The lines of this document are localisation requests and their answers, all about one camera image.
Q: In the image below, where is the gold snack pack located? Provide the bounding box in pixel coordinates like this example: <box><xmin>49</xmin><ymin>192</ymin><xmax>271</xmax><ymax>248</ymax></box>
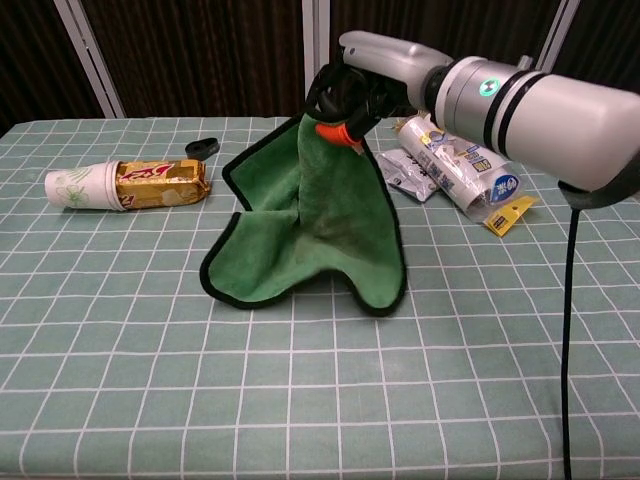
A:
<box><xmin>114</xmin><ymin>158</ymin><xmax>212</xmax><ymax>210</ymax></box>

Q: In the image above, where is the white paper cup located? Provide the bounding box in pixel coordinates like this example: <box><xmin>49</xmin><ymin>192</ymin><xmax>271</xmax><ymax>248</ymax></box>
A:
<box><xmin>43</xmin><ymin>159</ymin><xmax>124</xmax><ymax>211</ymax></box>

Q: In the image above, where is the dark green-lined cloth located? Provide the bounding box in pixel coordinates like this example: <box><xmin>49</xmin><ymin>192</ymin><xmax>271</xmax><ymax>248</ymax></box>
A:
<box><xmin>199</xmin><ymin>110</ymin><xmax>407</xmax><ymax>317</ymax></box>

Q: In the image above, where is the crumpled silver packet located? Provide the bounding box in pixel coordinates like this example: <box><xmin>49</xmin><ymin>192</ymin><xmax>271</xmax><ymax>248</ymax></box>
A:
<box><xmin>374</xmin><ymin>147</ymin><xmax>441</xmax><ymax>204</ymax></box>

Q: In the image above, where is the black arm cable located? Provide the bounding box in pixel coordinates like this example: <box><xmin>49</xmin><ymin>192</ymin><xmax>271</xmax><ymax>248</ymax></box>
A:
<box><xmin>559</xmin><ymin>204</ymin><xmax>581</xmax><ymax>480</ymax></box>

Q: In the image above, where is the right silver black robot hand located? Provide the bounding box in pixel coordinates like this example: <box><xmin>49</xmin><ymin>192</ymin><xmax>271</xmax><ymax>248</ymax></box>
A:
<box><xmin>304</xmin><ymin>30</ymin><xmax>454</xmax><ymax>152</ymax></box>

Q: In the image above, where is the grey velcro arm strap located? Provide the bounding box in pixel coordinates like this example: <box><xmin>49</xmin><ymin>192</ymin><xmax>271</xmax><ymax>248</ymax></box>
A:
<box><xmin>557</xmin><ymin>149</ymin><xmax>640</xmax><ymax>210</ymax></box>

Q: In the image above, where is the clear pack of white rolls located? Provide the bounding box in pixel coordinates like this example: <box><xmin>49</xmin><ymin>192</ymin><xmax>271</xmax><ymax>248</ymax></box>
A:
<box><xmin>394</xmin><ymin>113</ymin><xmax>540</xmax><ymax>237</ymax></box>

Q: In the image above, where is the green checkered tablecloth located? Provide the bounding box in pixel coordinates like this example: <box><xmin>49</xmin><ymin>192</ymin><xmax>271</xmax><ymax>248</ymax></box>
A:
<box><xmin>0</xmin><ymin>115</ymin><xmax>640</xmax><ymax>480</ymax></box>

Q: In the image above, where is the small black clip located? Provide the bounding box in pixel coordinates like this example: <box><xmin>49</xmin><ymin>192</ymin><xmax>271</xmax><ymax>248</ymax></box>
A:
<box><xmin>184</xmin><ymin>139</ymin><xmax>220</xmax><ymax>162</ymax></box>

